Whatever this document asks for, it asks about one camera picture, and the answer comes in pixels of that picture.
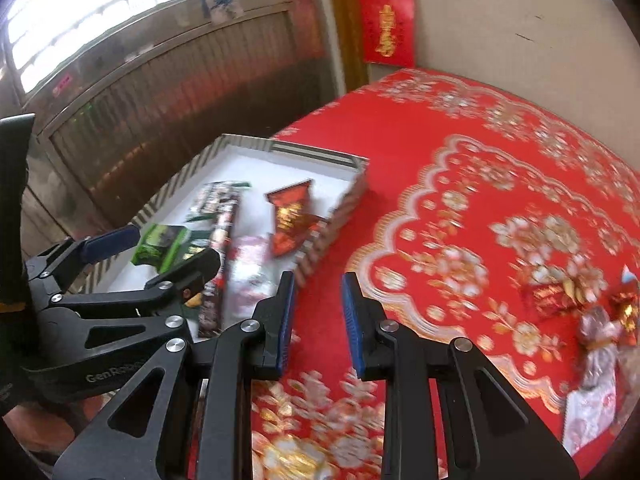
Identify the green black snack packet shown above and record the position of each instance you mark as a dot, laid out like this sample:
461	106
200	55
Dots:
162	245

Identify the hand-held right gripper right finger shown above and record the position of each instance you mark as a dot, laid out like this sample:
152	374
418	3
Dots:
352	325

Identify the white purple-print snack packet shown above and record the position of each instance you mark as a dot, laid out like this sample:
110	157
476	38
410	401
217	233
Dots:
247	265

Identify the white pink-print snack packet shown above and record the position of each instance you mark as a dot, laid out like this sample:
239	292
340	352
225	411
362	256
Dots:
590	410

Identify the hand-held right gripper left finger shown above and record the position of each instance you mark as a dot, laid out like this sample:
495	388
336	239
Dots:
282	325

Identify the wooden door frame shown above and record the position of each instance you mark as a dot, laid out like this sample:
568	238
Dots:
345	25

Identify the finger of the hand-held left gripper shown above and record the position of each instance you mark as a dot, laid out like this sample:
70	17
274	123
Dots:
195	265
110	242

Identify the red paper wall poster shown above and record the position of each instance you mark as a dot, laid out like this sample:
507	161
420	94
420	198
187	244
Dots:
385	25

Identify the red floral tablecloth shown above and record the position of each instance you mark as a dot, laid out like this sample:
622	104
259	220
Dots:
425	200

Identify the blue flower sticker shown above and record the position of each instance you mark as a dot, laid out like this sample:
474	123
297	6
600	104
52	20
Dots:
222	6

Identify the red couplet strip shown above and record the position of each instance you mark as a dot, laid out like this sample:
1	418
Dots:
300	10

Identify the dark brown stick packet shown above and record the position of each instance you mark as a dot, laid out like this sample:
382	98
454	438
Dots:
220	270

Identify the striped cardboard box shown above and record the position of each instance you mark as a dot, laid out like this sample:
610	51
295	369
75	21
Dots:
240	170

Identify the glass block window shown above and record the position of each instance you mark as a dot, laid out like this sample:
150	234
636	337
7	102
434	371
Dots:
75	5

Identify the clear twist-wrapped candy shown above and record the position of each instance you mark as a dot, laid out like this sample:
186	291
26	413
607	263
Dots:
595	340

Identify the brown metal door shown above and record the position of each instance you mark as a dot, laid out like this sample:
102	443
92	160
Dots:
175	110

